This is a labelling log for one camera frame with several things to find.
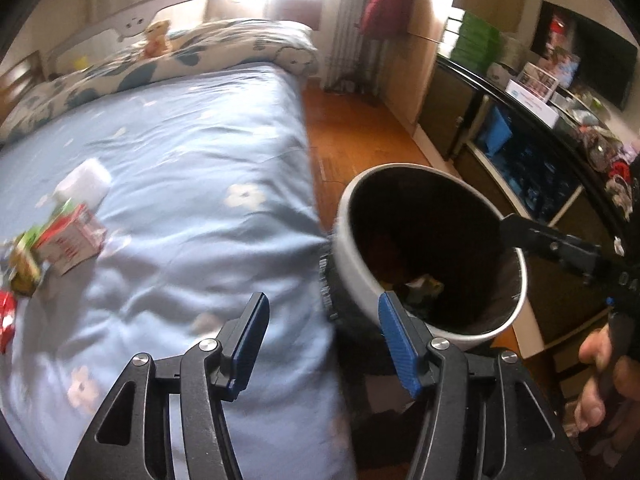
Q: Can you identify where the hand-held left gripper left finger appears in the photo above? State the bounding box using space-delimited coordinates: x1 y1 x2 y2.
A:
64 291 271 480

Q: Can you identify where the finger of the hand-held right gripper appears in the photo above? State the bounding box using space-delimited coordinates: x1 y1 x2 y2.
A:
499 213 605 282

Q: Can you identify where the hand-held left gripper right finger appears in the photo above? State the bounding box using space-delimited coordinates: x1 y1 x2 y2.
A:
377 290 586 480

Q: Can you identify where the white bin with black bag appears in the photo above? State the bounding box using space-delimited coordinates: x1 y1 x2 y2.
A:
320 162 528 353

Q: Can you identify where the white foam block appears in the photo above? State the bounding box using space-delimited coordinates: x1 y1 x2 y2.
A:
54 158 112 206

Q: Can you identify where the person's right hand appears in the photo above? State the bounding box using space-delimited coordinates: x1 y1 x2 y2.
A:
574 329 640 441

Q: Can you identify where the black glass cabinet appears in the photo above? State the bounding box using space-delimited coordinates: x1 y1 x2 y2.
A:
417 52 640 361

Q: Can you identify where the blue box in cabinet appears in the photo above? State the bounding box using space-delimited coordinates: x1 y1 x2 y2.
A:
477 105 513 158

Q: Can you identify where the white sign card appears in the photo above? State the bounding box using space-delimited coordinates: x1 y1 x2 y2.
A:
502 77 561 128

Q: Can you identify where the bed with blue flowered sheet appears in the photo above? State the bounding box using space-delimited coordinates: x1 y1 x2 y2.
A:
0 62 358 480

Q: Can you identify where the black flat television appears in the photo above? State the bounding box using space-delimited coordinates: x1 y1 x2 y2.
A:
530 0 638 111

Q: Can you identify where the red and white carton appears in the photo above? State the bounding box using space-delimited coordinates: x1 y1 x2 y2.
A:
32 201 107 276

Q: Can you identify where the stack of green boxes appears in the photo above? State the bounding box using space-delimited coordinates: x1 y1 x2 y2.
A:
452 10 501 63

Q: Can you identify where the light wooden wardrobe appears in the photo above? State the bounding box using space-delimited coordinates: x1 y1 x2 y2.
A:
395 0 458 126

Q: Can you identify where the green snack wrapper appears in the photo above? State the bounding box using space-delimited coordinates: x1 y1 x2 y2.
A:
5 227 51 296

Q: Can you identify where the red snack wrapper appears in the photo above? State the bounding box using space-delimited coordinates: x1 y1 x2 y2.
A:
0 290 18 353

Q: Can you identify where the white radiator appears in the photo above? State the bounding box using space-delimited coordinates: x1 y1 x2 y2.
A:
327 0 391 96

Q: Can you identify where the red hanging garment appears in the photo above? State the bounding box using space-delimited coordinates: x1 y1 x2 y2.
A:
360 0 413 38

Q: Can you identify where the blue patterned white quilt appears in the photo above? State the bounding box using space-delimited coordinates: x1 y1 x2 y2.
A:
0 17 321 143

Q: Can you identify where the small teddy bear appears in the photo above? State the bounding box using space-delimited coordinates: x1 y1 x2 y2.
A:
144 20 172 57

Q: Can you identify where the wooden headboard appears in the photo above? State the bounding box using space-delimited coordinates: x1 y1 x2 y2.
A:
0 50 43 111

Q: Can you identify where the white bed guard rail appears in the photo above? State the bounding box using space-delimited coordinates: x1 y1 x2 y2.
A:
47 0 236 78

